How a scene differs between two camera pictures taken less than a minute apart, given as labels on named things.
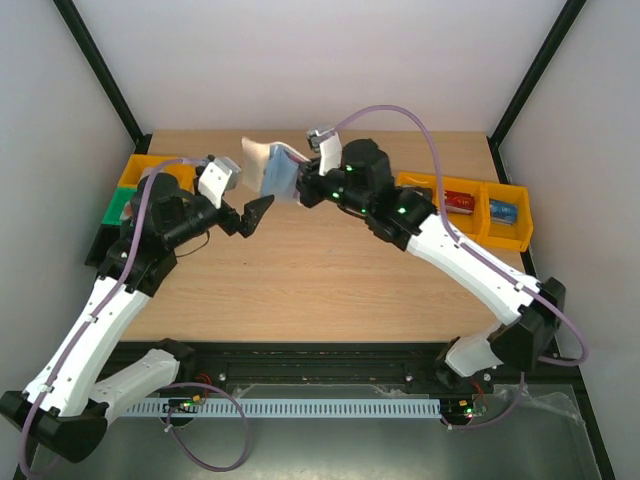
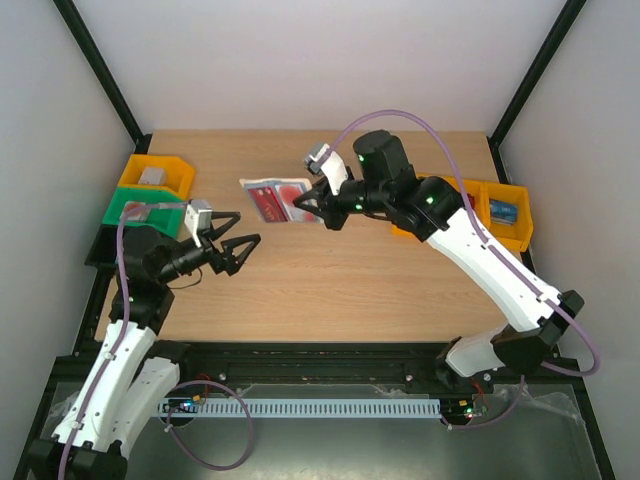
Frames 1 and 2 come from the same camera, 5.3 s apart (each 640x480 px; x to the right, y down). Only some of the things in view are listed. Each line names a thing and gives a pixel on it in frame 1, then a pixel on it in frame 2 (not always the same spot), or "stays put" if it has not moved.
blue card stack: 503,213 stays put
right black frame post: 546,51 stays put
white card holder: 271,169 -> 273,199
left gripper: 231,225 -> 225,261
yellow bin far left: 139,164 stays put
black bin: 107,234 stays put
